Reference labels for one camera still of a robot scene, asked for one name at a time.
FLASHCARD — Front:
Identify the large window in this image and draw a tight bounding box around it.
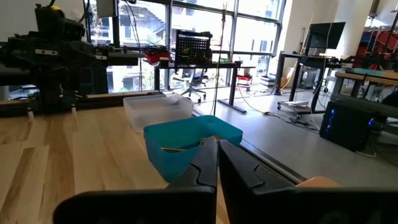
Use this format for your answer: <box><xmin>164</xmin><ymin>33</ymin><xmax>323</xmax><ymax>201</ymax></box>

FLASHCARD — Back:
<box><xmin>85</xmin><ymin>0</ymin><xmax>285</xmax><ymax>94</ymax></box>

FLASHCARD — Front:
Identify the red box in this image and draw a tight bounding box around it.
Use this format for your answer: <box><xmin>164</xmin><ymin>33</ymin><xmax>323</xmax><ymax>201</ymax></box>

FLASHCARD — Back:
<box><xmin>144</xmin><ymin>46</ymin><xmax>172</xmax><ymax>65</ymax></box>

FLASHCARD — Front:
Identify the red storage rack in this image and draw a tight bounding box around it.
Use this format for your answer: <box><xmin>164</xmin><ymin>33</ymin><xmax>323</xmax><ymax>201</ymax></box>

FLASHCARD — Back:
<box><xmin>356</xmin><ymin>29</ymin><xmax>398</xmax><ymax>62</ymax></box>

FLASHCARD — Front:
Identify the blue plastic bin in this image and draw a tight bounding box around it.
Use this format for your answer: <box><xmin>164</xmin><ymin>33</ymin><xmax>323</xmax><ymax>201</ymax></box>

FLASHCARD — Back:
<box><xmin>143</xmin><ymin>114</ymin><xmax>244</xmax><ymax>184</ymax></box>

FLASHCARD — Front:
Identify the wooden workbench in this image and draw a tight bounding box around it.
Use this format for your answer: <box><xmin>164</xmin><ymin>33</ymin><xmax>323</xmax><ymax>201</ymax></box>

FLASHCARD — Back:
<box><xmin>334</xmin><ymin>67</ymin><xmax>398</xmax><ymax>103</ymax></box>

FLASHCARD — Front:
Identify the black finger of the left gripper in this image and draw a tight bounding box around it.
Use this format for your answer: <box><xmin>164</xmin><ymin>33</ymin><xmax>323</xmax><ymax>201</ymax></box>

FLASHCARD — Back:
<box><xmin>107</xmin><ymin>50</ymin><xmax>147</xmax><ymax>67</ymax></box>

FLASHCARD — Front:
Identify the black standing desk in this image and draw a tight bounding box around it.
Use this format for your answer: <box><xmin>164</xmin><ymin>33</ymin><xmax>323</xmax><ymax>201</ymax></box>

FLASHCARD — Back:
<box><xmin>275</xmin><ymin>51</ymin><xmax>343</xmax><ymax>114</ymax></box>

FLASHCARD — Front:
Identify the black pegboard panel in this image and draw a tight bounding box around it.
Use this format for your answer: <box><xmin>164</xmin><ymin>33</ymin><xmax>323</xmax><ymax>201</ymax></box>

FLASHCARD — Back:
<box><xmin>175</xmin><ymin>30</ymin><xmax>214</xmax><ymax>66</ymax></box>

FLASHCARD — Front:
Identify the black computer tower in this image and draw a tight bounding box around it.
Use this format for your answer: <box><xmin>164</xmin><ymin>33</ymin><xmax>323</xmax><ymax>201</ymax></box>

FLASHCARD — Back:
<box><xmin>319</xmin><ymin>99</ymin><xmax>386</xmax><ymax>152</ymax></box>

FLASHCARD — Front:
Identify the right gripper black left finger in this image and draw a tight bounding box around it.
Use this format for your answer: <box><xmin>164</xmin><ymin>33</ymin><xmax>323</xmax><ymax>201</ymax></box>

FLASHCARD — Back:
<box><xmin>53</xmin><ymin>136</ymin><xmax>218</xmax><ymax>224</ymax></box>

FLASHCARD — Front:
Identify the clear plastic bin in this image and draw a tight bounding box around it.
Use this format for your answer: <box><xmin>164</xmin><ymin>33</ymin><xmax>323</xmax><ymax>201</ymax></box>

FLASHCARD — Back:
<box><xmin>123</xmin><ymin>93</ymin><xmax>195</xmax><ymax>134</ymax></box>

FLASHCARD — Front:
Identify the gold spoon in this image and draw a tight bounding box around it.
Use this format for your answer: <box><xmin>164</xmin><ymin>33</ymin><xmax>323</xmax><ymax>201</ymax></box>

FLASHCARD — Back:
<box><xmin>160</xmin><ymin>135</ymin><xmax>222</xmax><ymax>153</ymax></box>

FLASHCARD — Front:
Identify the grey office chair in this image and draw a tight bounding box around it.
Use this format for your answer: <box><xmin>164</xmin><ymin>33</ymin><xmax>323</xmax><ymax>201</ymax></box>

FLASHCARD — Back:
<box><xmin>172</xmin><ymin>68</ymin><xmax>208</xmax><ymax>103</ymax></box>

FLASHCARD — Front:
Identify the thin black stand pole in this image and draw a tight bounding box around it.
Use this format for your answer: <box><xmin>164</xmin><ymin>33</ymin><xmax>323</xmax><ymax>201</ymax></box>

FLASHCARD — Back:
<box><xmin>212</xmin><ymin>2</ymin><xmax>228</xmax><ymax>116</ymax></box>

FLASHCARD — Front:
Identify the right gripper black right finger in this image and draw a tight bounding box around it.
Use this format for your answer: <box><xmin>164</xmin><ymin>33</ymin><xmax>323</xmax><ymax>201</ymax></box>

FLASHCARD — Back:
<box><xmin>218</xmin><ymin>139</ymin><xmax>398</xmax><ymax>224</ymax></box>

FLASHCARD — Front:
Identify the black computer monitor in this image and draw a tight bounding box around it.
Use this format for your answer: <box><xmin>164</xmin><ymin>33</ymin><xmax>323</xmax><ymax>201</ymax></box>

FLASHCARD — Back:
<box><xmin>307</xmin><ymin>21</ymin><xmax>346</xmax><ymax>50</ymax></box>

